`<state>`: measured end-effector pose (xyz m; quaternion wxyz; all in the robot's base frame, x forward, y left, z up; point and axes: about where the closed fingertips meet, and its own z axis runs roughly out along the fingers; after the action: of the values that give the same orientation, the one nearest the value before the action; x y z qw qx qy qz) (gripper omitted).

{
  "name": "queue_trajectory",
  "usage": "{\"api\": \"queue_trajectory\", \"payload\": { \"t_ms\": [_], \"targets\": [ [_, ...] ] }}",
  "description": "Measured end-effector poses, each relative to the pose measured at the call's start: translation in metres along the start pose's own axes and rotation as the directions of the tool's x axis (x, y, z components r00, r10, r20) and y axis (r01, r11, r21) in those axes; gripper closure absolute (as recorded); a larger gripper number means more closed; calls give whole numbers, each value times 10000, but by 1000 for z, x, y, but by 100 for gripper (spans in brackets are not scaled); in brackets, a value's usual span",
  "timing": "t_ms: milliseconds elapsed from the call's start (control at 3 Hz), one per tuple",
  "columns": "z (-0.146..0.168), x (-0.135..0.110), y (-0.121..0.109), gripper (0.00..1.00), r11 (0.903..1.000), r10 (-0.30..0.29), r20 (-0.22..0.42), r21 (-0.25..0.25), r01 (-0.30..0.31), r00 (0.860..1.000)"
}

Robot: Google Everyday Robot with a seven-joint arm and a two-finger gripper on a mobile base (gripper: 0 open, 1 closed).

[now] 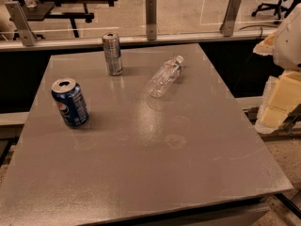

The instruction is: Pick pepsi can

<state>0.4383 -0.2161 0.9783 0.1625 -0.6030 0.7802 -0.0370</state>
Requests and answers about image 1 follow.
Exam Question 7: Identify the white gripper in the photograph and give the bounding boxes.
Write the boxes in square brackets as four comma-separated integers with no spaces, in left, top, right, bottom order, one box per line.
[253,4,301,134]

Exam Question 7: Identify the blue pepsi can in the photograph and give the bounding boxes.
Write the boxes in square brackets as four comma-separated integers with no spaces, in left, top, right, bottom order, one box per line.
[52,77,89,127]

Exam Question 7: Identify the silver slim energy drink can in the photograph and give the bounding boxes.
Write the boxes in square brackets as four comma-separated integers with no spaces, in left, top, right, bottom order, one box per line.
[102,33,123,76]

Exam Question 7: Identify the clear plastic water bottle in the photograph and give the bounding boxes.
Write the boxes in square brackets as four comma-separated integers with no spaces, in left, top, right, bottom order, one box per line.
[146,56,183,98]

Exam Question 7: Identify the dark background bench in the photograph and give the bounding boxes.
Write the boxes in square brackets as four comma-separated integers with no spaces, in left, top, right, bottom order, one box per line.
[40,0,118,38]

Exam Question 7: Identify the dark background table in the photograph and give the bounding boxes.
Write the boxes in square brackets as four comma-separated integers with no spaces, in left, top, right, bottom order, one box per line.
[6,1,55,23]

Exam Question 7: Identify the right metal glass bracket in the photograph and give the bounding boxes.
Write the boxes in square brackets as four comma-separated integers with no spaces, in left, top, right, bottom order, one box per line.
[220,0,242,37]

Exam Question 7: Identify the metal glass bracket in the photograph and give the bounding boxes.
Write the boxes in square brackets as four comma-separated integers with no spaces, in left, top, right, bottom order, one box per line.
[220,0,242,37]
[5,1,37,46]
[145,0,157,40]

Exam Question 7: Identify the middle metal glass bracket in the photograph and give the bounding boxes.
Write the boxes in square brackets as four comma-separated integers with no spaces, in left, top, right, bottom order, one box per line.
[145,0,157,40]

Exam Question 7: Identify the left metal glass bracket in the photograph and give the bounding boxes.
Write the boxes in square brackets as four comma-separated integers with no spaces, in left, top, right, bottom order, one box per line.
[5,1,37,46]

